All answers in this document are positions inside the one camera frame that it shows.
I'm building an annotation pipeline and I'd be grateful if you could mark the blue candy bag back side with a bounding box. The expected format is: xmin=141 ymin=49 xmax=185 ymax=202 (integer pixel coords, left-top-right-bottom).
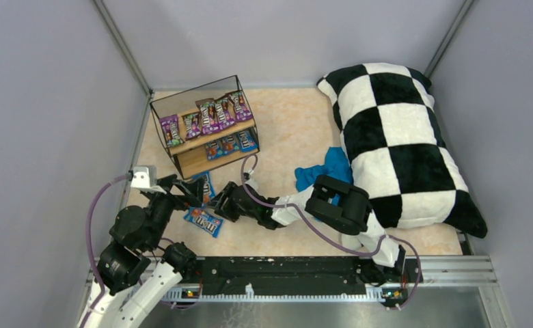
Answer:
xmin=204 ymin=140 xmax=224 ymax=161

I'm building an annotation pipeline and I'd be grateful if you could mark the purple candy bag bottom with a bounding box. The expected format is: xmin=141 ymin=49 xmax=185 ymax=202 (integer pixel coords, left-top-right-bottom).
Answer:
xmin=182 ymin=111 xmax=202 ymax=141

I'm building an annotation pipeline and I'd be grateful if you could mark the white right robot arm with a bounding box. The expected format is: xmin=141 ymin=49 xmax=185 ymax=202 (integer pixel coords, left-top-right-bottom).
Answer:
xmin=207 ymin=173 xmax=405 ymax=269

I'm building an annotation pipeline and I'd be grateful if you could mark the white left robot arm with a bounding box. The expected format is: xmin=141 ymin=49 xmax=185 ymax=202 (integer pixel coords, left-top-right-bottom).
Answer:
xmin=77 ymin=172 xmax=204 ymax=327

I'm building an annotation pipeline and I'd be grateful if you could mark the blue cloth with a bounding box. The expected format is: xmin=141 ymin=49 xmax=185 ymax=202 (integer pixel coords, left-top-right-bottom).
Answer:
xmin=288 ymin=147 xmax=353 ymax=226

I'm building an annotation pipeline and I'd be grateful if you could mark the black white checkered pillow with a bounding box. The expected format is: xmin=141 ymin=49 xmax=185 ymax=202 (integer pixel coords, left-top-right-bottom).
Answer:
xmin=316 ymin=62 xmax=488 ymax=238

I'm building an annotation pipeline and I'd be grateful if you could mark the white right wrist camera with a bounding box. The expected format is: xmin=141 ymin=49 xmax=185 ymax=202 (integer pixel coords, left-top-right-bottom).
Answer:
xmin=245 ymin=177 xmax=259 ymax=192

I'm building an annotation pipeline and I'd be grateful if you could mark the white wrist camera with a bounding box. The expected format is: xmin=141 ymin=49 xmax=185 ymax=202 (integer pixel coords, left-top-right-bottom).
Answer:
xmin=245 ymin=177 xmax=259 ymax=192
xmin=130 ymin=165 xmax=166 ymax=193

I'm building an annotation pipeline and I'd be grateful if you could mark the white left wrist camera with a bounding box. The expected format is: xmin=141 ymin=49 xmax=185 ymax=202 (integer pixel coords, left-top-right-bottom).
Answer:
xmin=130 ymin=165 xmax=166 ymax=193

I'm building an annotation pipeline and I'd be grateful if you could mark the wood and wire shelf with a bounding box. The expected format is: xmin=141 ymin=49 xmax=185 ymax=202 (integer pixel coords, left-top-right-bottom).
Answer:
xmin=150 ymin=75 xmax=260 ymax=178

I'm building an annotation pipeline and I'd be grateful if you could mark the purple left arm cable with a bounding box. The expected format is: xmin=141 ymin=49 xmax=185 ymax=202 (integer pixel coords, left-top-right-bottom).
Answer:
xmin=78 ymin=174 xmax=134 ymax=328

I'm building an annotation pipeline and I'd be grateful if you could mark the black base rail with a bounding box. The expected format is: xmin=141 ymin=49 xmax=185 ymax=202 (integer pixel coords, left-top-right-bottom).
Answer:
xmin=181 ymin=256 xmax=424 ymax=297

